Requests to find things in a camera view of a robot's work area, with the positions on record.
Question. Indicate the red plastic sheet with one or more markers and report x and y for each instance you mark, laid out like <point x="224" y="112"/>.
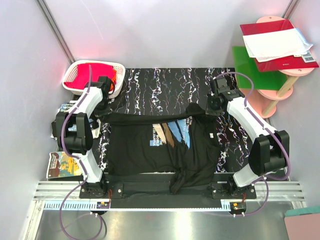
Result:
<point x="276" y="24"/>

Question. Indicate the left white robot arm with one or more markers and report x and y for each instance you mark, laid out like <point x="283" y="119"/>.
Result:
<point x="73" y="131"/>

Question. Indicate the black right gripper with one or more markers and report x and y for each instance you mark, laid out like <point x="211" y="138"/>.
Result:
<point x="208" y="111"/>

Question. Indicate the aluminium rail frame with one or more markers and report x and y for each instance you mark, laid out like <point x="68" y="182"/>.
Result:
<point x="65" y="196"/>

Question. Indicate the white plastic laundry basket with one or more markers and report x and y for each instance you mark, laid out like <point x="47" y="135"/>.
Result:
<point x="120" y="69"/>

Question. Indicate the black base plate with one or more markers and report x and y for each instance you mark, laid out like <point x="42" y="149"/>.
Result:
<point x="151" y="191"/>

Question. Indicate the white mesh bag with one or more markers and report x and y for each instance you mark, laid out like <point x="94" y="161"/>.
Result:
<point x="275" y="45"/>

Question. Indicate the green plastic sheet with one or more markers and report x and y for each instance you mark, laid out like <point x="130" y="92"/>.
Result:
<point x="272" y="80"/>

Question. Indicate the orange folded t shirt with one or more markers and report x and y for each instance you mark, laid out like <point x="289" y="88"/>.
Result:
<point x="114" y="76"/>

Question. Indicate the pink folded t shirt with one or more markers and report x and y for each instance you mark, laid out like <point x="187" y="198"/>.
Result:
<point x="83" y="73"/>

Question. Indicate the pink round tiered shelf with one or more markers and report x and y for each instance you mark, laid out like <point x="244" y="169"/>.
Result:
<point x="265" y="101"/>

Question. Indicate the teal board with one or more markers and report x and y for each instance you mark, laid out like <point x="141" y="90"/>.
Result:
<point x="301" y="211"/>

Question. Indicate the folded black printed t shirt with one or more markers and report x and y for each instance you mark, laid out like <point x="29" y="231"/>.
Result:
<point x="94" y="122"/>

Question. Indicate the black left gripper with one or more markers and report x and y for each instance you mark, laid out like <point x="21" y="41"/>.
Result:
<point x="102" y="110"/>

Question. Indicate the illustrated book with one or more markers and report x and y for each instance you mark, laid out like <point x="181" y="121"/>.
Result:
<point x="60" y="165"/>

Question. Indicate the pink board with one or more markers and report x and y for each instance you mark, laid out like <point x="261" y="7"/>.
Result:
<point x="303" y="227"/>

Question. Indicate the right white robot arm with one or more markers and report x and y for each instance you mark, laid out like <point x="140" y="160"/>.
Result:
<point x="270" y="147"/>

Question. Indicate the black printed t shirt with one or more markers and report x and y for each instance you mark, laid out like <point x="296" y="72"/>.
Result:
<point x="94" y="122"/>
<point x="184" y="144"/>

